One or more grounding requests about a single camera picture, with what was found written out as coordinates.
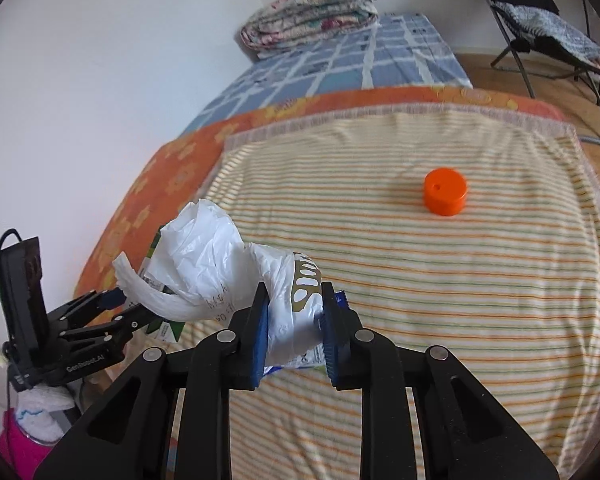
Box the blue checked bed sheet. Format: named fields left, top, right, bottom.
left=180, top=10, right=473, bottom=136

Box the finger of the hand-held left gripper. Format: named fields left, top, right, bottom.
left=62, top=305, right=156, bottom=343
left=55, top=291, right=126, bottom=328

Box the green and white milk carton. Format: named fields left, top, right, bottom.
left=139, top=230, right=187, bottom=346

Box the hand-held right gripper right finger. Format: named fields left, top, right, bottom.
left=321, top=282, right=561, bottom=480

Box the folded floral quilt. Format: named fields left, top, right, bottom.
left=240, top=0, right=381, bottom=58

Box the orange floral blanket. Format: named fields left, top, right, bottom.
left=72, top=85, right=576, bottom=301

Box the grey patterned chair cloth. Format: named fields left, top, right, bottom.
left=490, top=0, right=600, bottom=73

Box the orange bottle cap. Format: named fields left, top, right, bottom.
left=423, top=167, right=471, bottom=217

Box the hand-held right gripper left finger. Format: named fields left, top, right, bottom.
left=32, top=282, right=271, bottom=480

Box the person's left hand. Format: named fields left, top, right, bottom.
left=17, top=385, right=76, bottom=443

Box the person's left forearm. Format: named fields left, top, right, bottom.
left=0, top=409, right=56, bottom=466

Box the white printed plastic bag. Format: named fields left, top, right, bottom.
left=112, top=199, right=331, bottom=366

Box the striped cream cloth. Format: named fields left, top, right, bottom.
left=165, top=105, right=600, bottom=480

